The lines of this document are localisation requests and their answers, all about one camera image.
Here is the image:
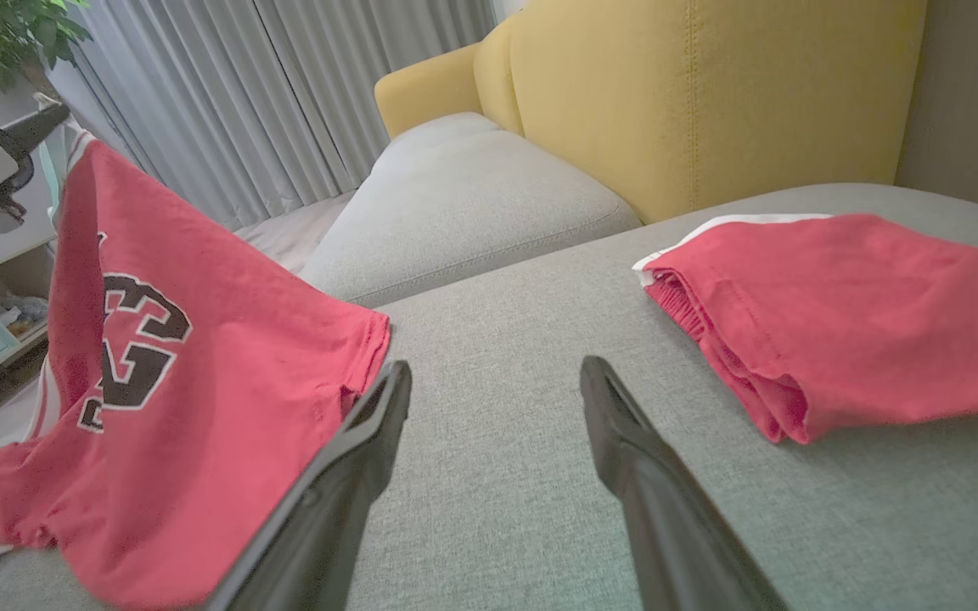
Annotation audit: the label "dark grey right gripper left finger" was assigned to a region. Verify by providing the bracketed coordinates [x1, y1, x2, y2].
[205, 360, 413, 611]

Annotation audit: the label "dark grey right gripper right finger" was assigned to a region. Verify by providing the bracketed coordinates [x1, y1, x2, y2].
[581, 356, 787, 611]

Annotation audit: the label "red jersey with white sleeves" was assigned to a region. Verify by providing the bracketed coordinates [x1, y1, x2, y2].
[0, 127, 392, 610]

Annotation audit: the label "red shorts with white stripe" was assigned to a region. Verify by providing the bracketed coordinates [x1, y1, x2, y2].
[632, 212, 978, 446]

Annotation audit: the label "green leafy plant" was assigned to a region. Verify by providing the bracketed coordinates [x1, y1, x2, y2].
[0, 0, 93, 90]

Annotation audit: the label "small colourful items pile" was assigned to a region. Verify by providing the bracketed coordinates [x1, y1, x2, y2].
[0, 291, 50, 339]

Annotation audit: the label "yellow and grey sofa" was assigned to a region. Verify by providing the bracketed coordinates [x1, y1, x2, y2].
[0, 182, 978, 611]

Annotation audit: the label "grey pleated curtain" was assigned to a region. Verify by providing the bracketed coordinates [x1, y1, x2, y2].
[46, 0, 503, 232]

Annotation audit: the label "small grey sofa seat cushion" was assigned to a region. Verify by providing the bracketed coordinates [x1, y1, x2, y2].
[380, 111, 507, 154]

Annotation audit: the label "yellow sofa backrest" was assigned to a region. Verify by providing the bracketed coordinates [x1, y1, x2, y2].
[374, 0, 929, 226]

